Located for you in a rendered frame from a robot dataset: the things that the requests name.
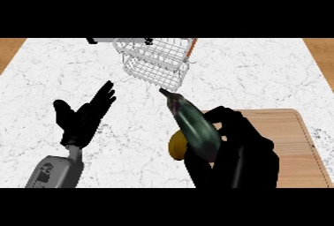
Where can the wooden cutting board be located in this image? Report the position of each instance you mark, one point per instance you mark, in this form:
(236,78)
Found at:
(293,147)

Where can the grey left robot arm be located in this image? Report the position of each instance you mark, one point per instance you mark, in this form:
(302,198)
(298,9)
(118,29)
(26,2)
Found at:
(58,172)

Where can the dark purple eggplant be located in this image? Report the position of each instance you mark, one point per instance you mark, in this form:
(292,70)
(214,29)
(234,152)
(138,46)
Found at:
(196,126)

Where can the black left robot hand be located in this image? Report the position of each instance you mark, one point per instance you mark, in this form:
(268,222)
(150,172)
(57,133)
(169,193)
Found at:
(84,119)

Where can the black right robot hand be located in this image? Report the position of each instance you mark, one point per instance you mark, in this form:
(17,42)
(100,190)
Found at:
(243,159)

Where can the grey appliance with black feet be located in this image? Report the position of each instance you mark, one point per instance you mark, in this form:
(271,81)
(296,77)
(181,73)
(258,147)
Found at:
(113,40)

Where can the yellow lemon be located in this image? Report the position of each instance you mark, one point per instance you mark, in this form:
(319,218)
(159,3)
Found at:
(178,145)

